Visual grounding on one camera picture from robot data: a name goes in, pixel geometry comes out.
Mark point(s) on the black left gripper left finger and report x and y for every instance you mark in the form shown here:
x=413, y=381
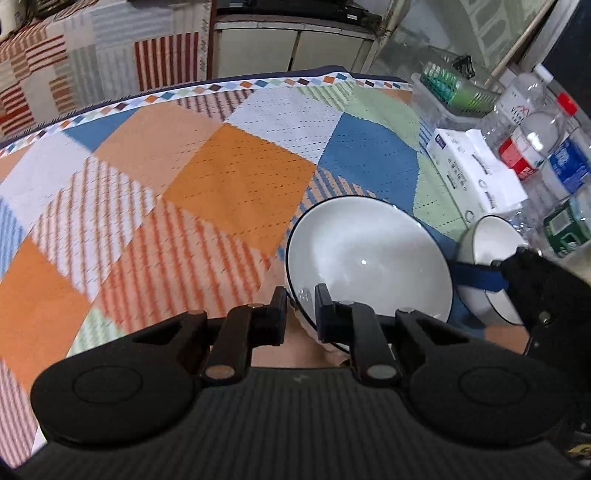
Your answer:
x=243, y=329

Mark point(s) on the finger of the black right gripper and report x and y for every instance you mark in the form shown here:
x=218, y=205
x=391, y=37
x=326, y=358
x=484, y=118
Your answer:
x=478, y=276

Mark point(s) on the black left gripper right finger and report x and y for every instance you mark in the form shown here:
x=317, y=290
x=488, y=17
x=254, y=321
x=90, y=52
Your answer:
x=355, y=325

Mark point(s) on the green label water bottle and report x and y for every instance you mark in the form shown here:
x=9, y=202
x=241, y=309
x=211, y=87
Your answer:
x=564, y=231

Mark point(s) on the white tissue pack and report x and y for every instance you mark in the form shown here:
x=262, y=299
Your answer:
x=479, y=183

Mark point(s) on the red label water bottle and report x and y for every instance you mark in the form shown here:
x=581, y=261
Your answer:
x=537, y=137

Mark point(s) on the blue label water bottle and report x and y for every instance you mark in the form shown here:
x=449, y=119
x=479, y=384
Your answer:
x=564, y=172

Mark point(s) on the colourful patchwork tablecloth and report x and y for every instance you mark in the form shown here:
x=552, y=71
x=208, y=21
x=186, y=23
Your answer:
x=121, y=216

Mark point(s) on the white cap water bottle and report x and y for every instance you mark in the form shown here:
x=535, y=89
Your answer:
x=523, y=97

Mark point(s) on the clear box green contents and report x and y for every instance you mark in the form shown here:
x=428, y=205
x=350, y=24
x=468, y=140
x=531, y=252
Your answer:
x=452, y=91

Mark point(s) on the black gas stove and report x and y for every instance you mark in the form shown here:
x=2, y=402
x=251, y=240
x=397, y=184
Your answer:
x=341, y=11

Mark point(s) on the patchwork covered counter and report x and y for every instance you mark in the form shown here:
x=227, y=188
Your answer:
x=94, y=51

